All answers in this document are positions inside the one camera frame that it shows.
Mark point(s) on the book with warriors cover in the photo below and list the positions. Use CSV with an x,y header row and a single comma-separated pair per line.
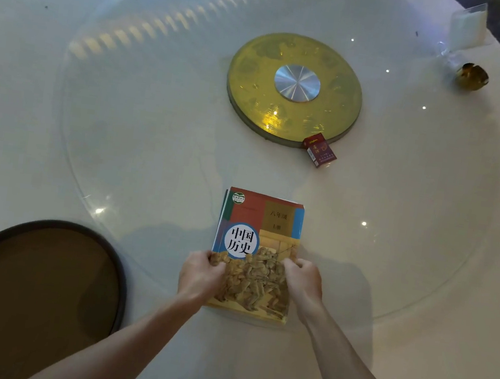
x,y
264,218

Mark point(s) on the clear glass turntable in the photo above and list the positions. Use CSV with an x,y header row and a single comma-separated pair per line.
x,y
150,115

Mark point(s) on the gold round turntable base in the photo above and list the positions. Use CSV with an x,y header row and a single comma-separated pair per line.
x,y
251,69

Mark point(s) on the person's left hand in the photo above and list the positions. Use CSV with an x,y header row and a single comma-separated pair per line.
x,y
200,278

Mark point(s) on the clear acrylic sign holder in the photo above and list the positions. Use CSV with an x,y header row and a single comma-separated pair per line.
x,y
467,27

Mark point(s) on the person's right hand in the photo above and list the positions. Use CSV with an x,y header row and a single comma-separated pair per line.
x,y
306,289

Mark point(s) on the silver turntable hub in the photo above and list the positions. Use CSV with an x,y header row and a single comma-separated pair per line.
x,y
297,83

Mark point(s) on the person's left forearm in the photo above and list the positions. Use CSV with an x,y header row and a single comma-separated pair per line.
x,y
121,348

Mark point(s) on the small gold ashtray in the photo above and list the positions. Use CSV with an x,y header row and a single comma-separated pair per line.
x,y
472,77

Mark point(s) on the white round table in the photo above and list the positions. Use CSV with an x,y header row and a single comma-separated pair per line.
x,y
11,98

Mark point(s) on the round brown tray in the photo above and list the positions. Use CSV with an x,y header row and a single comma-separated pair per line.
x,y
27,300

